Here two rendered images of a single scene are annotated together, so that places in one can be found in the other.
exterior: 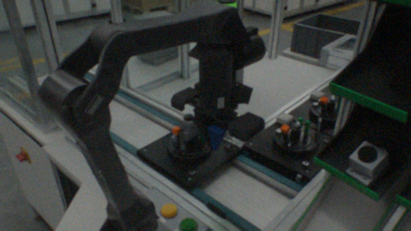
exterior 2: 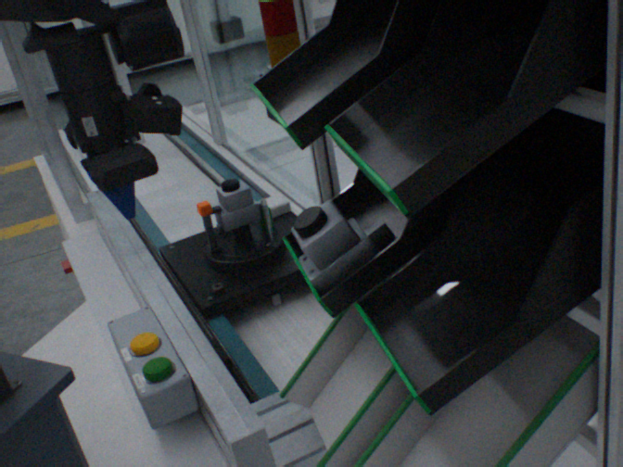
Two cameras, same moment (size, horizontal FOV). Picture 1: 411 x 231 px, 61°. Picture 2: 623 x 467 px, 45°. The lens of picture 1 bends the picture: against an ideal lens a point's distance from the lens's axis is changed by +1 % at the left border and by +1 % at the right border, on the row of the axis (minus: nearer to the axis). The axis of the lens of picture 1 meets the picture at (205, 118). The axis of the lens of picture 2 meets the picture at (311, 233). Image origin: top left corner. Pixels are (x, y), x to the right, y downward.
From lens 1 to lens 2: 0.53 m
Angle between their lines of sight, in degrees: 23
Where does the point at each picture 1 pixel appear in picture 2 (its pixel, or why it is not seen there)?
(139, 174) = (142, 284)
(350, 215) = (385, 366)
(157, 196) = (145, 321)
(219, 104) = (87, 129)
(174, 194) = (173, 321)
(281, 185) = not seen: hidden behind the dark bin
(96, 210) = (80, 343)
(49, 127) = (82, 210)
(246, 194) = (314, 337)
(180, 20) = not seen: outside the picture
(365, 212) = not seen: hidden behind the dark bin
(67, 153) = (90, 254)
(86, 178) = (95, 294)
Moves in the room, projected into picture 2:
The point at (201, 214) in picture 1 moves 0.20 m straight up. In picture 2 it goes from (193, 356) to (155, 229)
